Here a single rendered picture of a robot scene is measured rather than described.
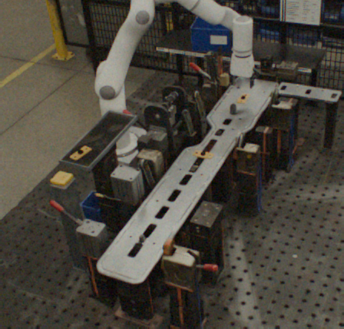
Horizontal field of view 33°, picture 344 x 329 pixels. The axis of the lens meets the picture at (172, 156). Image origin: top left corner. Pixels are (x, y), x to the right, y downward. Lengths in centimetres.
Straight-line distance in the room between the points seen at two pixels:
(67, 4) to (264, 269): 359
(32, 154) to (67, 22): 153
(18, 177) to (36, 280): 184
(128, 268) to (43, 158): 244
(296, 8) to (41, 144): 224
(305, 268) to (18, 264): 117
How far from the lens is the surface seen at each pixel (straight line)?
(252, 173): 242
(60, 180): 214
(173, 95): 247
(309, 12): 309
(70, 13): 539
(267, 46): 317
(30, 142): 453
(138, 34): 251
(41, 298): 238
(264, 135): 256
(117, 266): 199
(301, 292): 228
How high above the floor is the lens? 244
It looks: 36 degrees down
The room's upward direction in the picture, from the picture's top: 6 degrees counter-clockwise
